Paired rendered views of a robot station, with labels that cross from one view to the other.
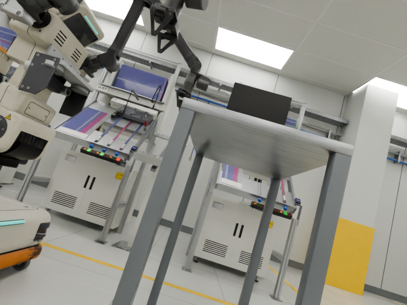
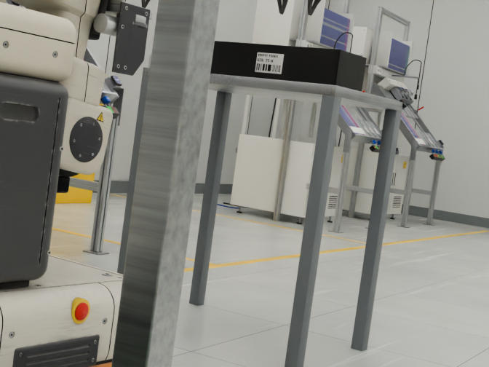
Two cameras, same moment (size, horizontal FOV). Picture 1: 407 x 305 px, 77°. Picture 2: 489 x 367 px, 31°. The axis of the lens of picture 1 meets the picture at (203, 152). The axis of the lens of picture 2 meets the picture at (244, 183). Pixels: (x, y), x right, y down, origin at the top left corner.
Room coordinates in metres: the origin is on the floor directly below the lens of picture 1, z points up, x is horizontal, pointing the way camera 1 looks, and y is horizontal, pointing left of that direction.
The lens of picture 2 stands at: (-0.34, 2.34, 0.64)
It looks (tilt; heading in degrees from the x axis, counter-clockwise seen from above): 3 degrees down; 299
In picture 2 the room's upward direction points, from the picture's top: 8 degrees clockwise
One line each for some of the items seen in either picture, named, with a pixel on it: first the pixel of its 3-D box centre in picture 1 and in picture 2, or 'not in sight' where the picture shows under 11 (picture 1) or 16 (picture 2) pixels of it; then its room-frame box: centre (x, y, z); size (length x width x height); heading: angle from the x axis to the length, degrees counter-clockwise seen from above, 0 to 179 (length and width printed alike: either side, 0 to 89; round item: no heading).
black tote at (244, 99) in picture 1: (244, 133); (270, 65); (0.98, -0.13, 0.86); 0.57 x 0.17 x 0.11; 175
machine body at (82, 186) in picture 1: (99, 191); not in sight; (2.76, 0.92, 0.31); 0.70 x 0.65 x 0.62; 90
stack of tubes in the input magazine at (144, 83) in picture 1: (142, 85); not in sight; (2.64, 0.86, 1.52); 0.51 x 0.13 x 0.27; 90
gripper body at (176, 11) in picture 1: (170, 12); not in sight; (0.73, 0.24, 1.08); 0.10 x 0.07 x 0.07; 175
